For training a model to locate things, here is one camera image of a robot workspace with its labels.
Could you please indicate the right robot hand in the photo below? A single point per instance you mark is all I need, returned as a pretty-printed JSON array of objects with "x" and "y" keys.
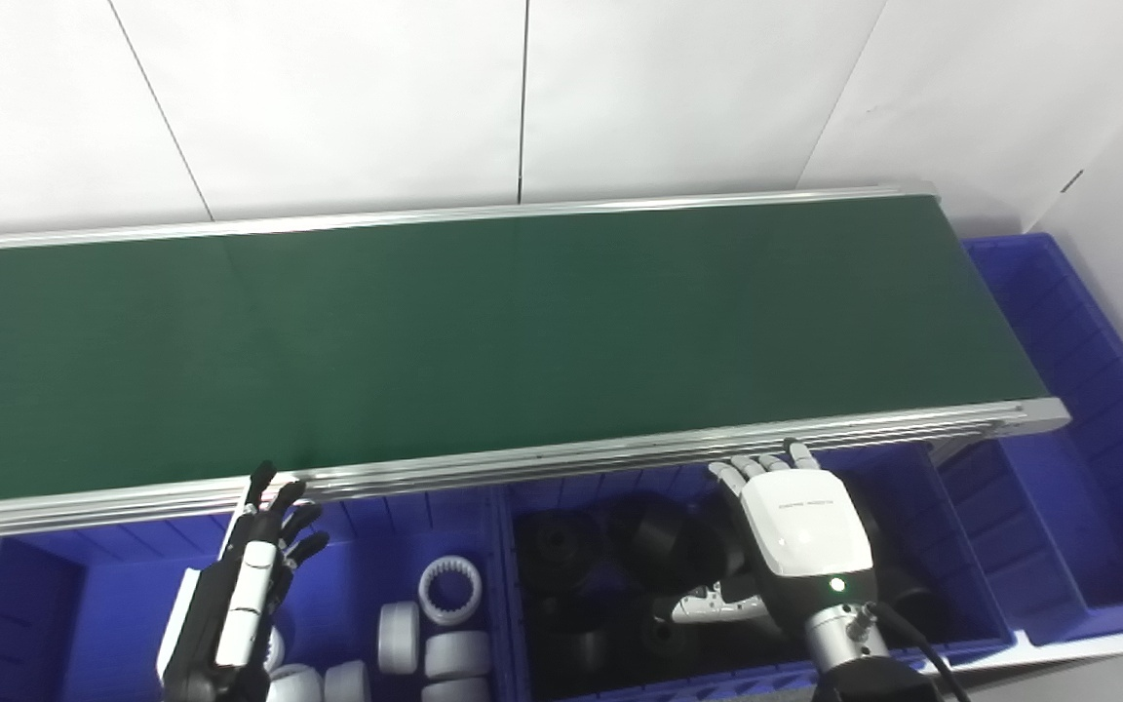
[{"x": 805, "y": 526}]

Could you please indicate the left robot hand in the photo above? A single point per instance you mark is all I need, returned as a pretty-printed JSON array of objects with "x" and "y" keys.
[{"x": 230, "y": 604}]

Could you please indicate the white cylinder part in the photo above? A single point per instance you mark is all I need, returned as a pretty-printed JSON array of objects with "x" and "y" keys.
[
  {"x": 457, "y": 655},
  {"x": 276, "y": 651},
  {"x": 347, "y": 682},
  {"x": 456, "y": 691},
  {"x": 398, "y": 639}
]

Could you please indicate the blue bin with white parts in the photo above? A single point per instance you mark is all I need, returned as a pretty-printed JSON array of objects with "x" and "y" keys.
[{"x": 103, "y": 604}]

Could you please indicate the blue bin with black parts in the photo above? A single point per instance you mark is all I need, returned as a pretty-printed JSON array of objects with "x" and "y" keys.
[{"x": 951, "y": 585}]

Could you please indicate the empty blue bin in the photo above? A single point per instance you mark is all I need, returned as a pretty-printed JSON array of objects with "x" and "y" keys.
[{"x": 1088, "y": 507}]

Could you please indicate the green conveyor belt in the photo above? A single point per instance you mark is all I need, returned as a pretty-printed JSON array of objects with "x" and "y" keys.
[{"x": 522, "y": 331}]

